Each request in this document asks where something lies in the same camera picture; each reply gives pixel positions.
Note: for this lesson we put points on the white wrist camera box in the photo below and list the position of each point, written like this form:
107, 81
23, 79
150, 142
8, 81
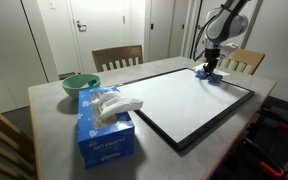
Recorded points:
228, 49

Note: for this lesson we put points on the white wall switch plate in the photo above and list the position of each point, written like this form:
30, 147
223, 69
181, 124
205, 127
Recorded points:
52, 5

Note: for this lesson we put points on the brown wooden chair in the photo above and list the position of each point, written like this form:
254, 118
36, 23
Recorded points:
117, 57

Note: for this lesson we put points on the white crumpled cloth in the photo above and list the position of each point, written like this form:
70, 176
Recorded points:
199, 69

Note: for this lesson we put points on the orange handled clamp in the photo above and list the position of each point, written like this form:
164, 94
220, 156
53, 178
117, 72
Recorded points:
268, 166

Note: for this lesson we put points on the light wooden chair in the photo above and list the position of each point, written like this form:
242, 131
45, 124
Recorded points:
241, 60

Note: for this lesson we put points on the green bowl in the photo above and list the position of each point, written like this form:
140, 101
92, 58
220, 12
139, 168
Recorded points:
73, 84

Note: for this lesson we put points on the black framed whiteboard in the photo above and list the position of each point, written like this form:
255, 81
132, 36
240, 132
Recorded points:
181, 107

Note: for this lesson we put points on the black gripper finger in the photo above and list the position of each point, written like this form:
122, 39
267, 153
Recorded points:
207, 69
214, 69

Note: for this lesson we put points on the wooden chair near camera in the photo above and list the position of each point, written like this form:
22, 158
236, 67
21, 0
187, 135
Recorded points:
17, 156

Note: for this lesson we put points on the silver door handle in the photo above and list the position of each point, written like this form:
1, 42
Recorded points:
81, 27

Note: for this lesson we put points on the blue tissue box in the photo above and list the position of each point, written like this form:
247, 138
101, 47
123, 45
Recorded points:
105, 131

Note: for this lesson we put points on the red handled clamp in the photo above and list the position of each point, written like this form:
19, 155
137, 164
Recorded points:
281, 122

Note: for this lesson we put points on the blue microfiber towel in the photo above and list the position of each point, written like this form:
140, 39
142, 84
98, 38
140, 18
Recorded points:
212, 78

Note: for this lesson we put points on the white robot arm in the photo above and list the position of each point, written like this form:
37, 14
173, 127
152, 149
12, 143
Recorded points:
224, 23

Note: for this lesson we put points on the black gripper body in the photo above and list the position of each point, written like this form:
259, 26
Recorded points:
212, 57

